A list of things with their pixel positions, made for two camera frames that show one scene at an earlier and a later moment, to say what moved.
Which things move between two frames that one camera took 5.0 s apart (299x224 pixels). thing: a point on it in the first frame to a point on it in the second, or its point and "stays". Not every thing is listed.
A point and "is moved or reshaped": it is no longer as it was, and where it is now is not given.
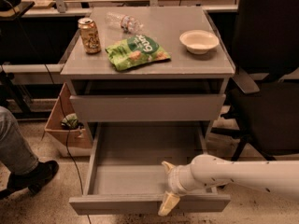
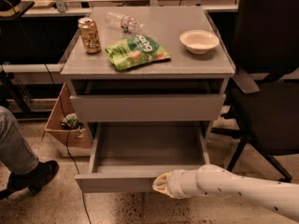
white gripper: x=173 y=181 to x=175 y=183
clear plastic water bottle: x=125 y=22 stays
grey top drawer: x=148 y=107 stays
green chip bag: x=135 y=50 stays
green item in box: x=72 y=119 stays
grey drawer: x=126 y=174 is moved or reshaped
